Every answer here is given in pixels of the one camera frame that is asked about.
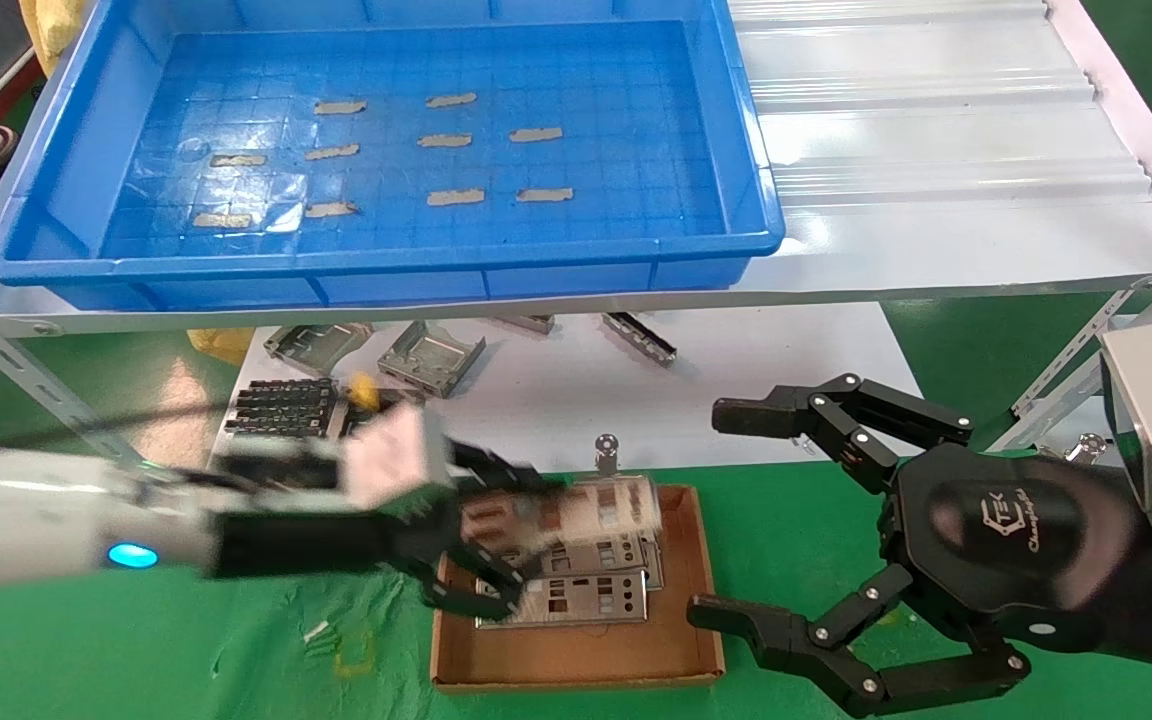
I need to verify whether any blue plastic tray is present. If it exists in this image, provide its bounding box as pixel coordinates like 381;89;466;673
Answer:
0;0;787;311

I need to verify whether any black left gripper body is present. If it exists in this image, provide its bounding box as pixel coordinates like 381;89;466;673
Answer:
376;495;482;591

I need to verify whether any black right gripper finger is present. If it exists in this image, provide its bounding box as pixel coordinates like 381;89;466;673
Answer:
686;563;1032;720
711;374;977;496

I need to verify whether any yellow plastic bag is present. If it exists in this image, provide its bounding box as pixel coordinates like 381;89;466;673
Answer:
186;328;257;365

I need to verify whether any brown cardboard box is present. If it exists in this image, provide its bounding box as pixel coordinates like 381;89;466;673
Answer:
430;485;727;694

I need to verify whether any white corrugated metal shelf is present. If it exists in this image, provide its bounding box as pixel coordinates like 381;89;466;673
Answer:
0;0;1152;336

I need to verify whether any green table cloth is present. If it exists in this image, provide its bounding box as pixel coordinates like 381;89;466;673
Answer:
0;455;1152;720

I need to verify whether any dark toothed metal strip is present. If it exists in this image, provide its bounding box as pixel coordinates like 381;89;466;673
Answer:
602;312;679;367

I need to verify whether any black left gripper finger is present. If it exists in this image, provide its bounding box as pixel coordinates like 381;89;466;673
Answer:
423;545;525;621
446;450;567;501

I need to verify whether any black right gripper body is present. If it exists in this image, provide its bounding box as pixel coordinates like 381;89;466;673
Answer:
879;443;1142;653

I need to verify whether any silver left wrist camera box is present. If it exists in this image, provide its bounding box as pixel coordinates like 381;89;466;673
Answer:
341;405;452;511

